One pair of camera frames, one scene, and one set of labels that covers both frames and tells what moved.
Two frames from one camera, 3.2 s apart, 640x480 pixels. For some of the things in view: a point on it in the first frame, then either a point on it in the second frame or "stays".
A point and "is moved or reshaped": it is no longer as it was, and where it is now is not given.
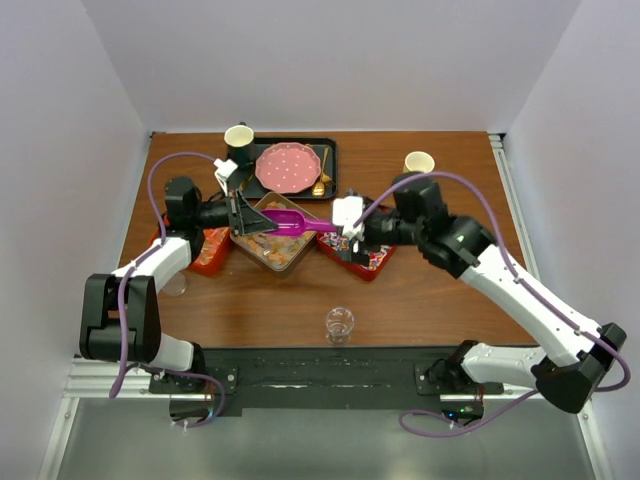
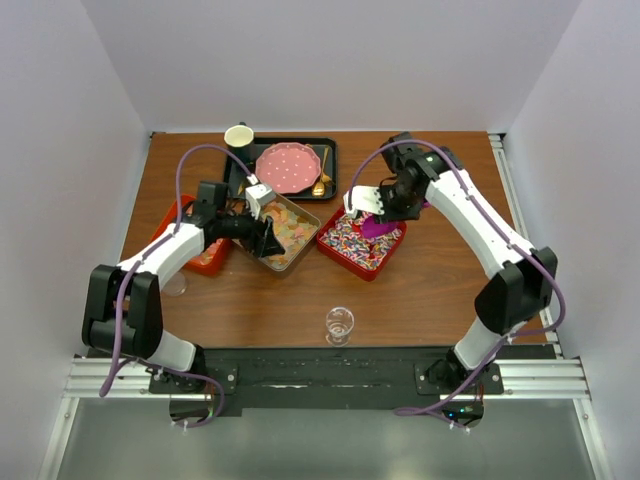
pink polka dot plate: x=288 y=167 stays
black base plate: x=311 y=377 stays
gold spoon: x=324 y=177 stays
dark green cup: x=239 y=141 stays
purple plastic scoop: x=292 y=222 is moved or reshaped
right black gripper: x=360 y=256 → x=391 y=215
